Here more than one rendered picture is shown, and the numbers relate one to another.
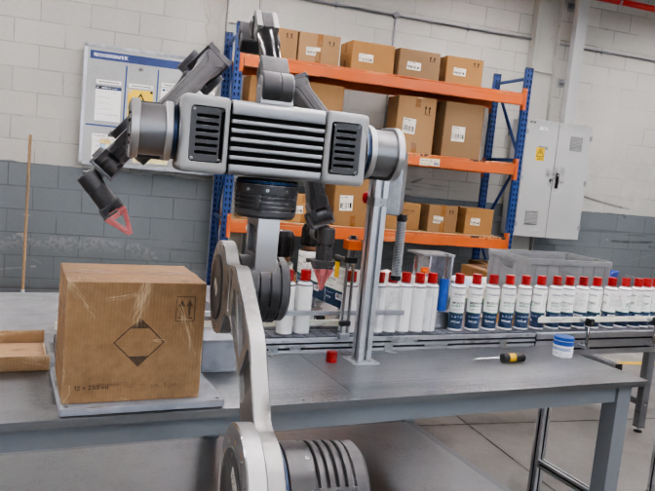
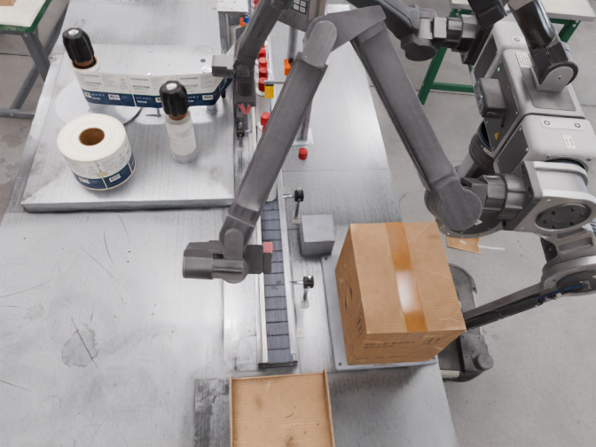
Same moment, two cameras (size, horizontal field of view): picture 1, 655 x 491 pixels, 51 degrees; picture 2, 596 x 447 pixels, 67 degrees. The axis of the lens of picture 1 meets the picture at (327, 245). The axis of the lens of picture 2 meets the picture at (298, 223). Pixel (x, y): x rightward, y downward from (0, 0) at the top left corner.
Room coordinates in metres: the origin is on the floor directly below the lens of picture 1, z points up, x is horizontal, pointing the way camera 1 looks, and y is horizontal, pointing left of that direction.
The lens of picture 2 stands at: (1.73, 1.04, 2.11)
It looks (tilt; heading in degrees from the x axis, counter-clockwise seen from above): 57 degrees down; 284
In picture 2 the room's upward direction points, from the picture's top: 8 degrees clockwise
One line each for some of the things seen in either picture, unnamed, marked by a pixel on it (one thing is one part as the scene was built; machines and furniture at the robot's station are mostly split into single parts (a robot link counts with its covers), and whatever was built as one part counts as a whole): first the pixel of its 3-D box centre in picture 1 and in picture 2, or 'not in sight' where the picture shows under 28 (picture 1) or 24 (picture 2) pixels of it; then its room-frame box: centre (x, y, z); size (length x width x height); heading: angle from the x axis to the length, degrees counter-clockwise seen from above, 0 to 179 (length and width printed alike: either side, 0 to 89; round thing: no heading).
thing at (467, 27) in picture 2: not in sight; (458, 33); (1.66, -0.06, 1.45); 0.09 x 0.08 x 0.12; 109
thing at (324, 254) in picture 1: (324, 253); (245, 85); (2.22, 0.01, 1.13); 0.10 x 0.07 x 0.07; 115
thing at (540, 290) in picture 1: (538, 302); not in sight; (2.55, -0.81, 0.98); 0.05 x 0.05 x 0.20
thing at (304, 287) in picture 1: (303, 301); (264, 137); (2.13, 0.06, 0.98); 0.05 x 0.05 x 0.20
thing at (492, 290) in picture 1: (490, 302); not in sight; (2.45, -0.61, 0.98); 0.05 x 0.05 x 0.20
